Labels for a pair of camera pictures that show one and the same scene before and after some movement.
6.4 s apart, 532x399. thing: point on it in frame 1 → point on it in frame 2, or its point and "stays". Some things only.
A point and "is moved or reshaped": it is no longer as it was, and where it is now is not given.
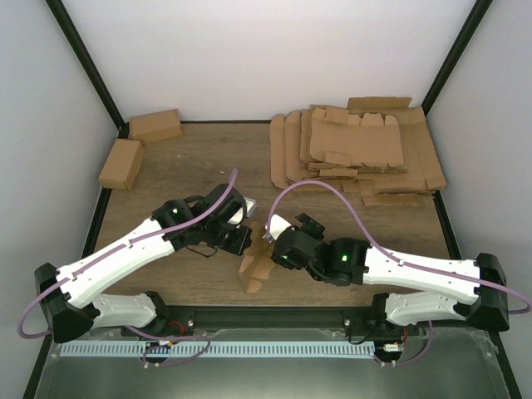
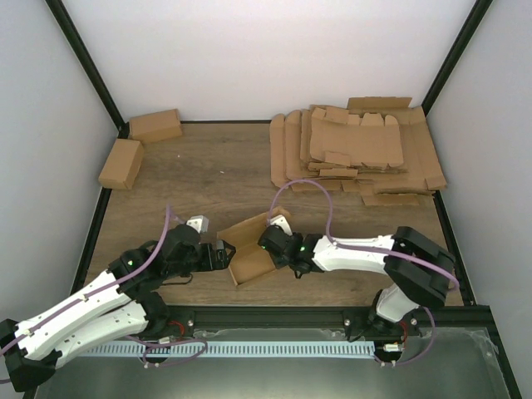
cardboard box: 123,165 stays
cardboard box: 258,262 is moved or reshaped
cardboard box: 155,125 stays
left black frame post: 78,48 stays
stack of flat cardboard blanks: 380,146 stays
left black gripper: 239,244 → 223,262
